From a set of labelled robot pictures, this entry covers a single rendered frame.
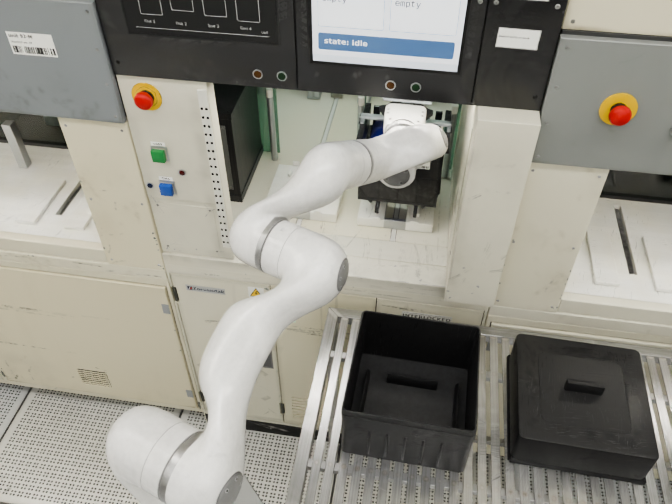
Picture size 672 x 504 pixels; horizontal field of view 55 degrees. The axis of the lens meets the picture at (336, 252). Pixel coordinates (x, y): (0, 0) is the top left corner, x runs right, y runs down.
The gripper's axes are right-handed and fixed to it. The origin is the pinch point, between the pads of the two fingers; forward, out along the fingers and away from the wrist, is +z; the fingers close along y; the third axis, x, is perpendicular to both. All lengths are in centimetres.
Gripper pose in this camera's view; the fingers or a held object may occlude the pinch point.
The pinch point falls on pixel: (407, 100)
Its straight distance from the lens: 167.7
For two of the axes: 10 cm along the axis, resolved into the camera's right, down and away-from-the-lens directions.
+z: 1.6, -6.9, 7.1
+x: 0.1, -7.2, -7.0
